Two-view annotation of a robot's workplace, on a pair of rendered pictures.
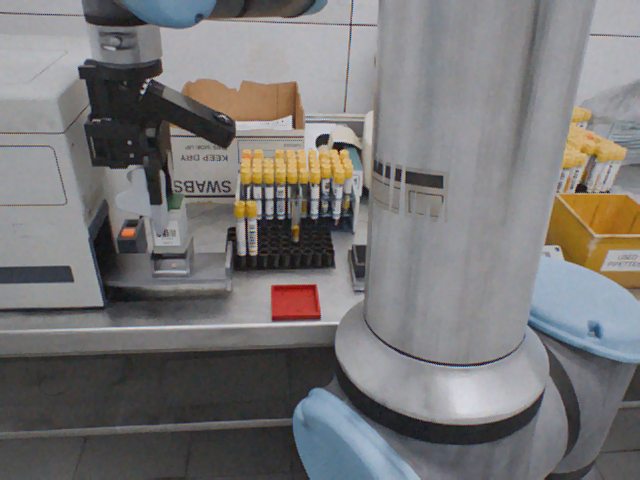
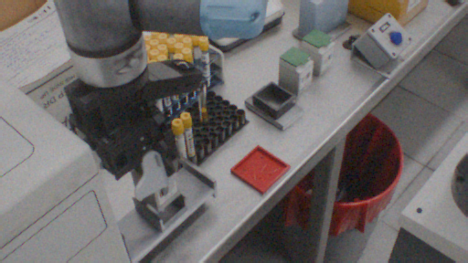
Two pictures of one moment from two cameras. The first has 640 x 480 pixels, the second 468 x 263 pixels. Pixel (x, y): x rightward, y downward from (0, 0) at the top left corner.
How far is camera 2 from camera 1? 49 cm
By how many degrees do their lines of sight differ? 32
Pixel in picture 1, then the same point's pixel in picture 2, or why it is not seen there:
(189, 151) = (45, 99)
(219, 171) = not seen: hidden behind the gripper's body
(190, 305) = (195, 229)
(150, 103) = (146, 93)
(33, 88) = (59, 151)
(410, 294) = not seen: outside the picture
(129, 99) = (128, 101)
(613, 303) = not seen: outside the picture
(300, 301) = (262, 166)
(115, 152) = (130, 154)
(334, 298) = (279, 146)
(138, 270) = (141, 235)
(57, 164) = (96, 201)
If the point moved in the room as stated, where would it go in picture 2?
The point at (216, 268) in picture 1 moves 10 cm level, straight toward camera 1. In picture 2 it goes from (195, 187) to (251, 219)
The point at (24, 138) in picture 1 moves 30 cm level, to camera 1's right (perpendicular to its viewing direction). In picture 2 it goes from (69, 200) to (286, 66)
